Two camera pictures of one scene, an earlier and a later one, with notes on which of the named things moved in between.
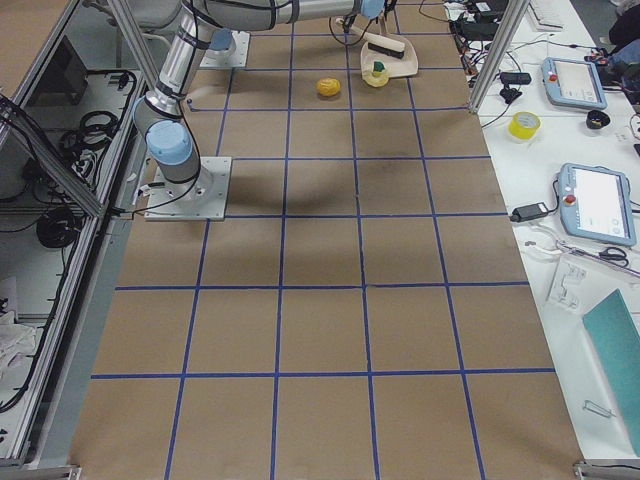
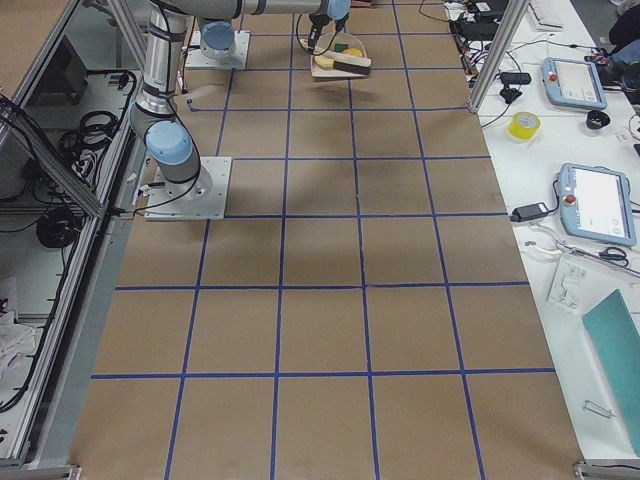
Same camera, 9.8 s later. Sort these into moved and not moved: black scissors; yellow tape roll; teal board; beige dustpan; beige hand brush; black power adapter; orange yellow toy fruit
Moved: orange yellow toy fruit; beige dustpan; beige hand brush
Not moved: yellow tape roll; teal board; black power adapter; black scissors
